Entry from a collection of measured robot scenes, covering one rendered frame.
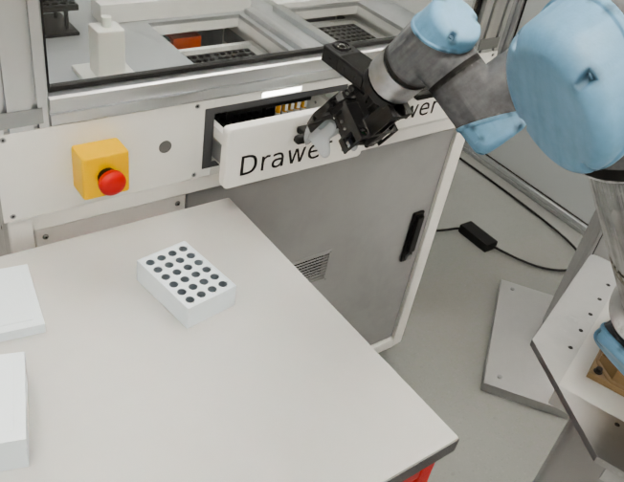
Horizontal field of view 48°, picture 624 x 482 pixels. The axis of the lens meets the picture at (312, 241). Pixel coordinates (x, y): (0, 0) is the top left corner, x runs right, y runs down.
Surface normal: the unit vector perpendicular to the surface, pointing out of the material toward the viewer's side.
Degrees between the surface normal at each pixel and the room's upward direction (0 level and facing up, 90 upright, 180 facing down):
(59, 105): 90
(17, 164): 90
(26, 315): 0
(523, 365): 3
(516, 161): 90
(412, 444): 0
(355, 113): 35
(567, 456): 90
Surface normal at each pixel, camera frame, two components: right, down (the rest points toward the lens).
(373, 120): -0.80, 0.25
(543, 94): -0.86, 0.51
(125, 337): 0.14, -0.79
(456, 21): 0.45, -0.32
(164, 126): 0.58, 0.56
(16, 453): 0.31, 0.62
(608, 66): -0.08, 0.00
